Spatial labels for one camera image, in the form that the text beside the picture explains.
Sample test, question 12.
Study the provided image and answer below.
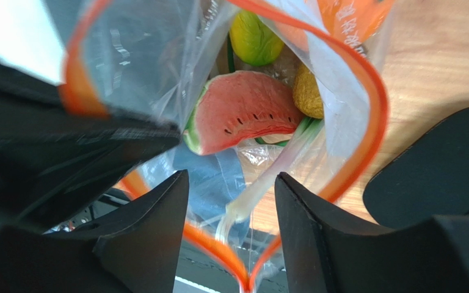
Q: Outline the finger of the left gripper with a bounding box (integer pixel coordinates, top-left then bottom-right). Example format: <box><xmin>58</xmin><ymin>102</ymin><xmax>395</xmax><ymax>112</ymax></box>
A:
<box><xmin>0</xmin><ymin>63</ymin><xmax>181</xmax><ymax>231</ymax></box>

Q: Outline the fake orange fruit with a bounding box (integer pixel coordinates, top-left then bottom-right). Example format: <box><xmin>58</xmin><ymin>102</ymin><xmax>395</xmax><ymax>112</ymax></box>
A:
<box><xmin>293</xmin><ymin>1</ymin><xmax>394</xmax><ymax>49</ymax></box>

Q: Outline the checked blue beige pillow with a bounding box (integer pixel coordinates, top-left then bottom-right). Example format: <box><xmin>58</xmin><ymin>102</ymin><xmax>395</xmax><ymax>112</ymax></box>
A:
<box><xmin>138</xmin><ymin>142</ymin><xmax>246</xmax><ymax>235</ymax></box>

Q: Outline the fake watermelon slice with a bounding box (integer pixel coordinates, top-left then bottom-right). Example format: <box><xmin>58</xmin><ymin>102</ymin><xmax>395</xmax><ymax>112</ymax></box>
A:
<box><xmin>183</xmin><ymin>70</ymin><xmax>305</xmax><ymax>156</ymax></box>

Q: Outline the black baseball cap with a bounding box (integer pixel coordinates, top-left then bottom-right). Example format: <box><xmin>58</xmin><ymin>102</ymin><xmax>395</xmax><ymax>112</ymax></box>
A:
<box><xmin>363</xmin><ymin>107</ymin><xmax>469</xmax><ymax>229</ymax></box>

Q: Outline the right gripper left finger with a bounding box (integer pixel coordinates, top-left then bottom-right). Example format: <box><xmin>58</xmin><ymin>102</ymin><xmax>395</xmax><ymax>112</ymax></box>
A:
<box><xmin>0</xmin><ymin>170</ymin><xmax>189</xmax><ymax>292</ymax></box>

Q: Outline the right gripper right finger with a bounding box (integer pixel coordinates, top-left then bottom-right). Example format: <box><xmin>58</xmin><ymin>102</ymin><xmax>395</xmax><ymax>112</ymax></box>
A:
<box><xmin>275</xmin><ymin>173</ymin><xmax>469</xmax><ymax>292</ymax></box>

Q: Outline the clear orange zip bag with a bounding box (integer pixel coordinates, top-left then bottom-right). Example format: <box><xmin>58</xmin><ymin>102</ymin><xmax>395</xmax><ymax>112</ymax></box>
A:
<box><xmin>59</xmin><ymin>1</ymin><xmax>389</xmax><ymax>292</ymax></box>

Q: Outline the fake yellow green fruit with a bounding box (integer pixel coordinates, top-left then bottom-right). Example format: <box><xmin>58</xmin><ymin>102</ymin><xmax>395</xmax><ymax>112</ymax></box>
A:
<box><xmin>229</xmin><ymin>10</ymin><xmax>285</xmax><ymax>67</ymax></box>

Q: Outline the fake brown potato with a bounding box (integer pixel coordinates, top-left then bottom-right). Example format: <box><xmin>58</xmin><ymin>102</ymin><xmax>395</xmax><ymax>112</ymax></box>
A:
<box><xmin>293</xmin><ymin>63</ymin><xmax>324</xmax><ymax>119</ymax></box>

